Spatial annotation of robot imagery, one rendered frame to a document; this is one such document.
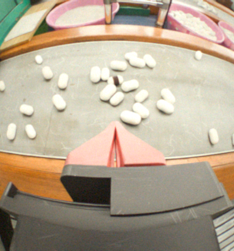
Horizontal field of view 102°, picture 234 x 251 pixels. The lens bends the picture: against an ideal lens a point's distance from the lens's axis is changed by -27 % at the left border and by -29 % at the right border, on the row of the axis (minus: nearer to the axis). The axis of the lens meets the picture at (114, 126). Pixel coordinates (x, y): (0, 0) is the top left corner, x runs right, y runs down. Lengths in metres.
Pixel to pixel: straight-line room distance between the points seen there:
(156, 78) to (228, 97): 0.23
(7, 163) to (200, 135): 0.41
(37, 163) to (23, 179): 0.05
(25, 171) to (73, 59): 0.28
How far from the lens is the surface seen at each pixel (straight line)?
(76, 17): 0.55
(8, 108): 0.38
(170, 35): 0.41
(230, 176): 0.33
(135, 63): 0.30
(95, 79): 0.27
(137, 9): 0.66
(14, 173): 0.30
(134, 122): 0.23
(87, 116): 0.26
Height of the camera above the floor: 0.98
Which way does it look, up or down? 76 degrees down
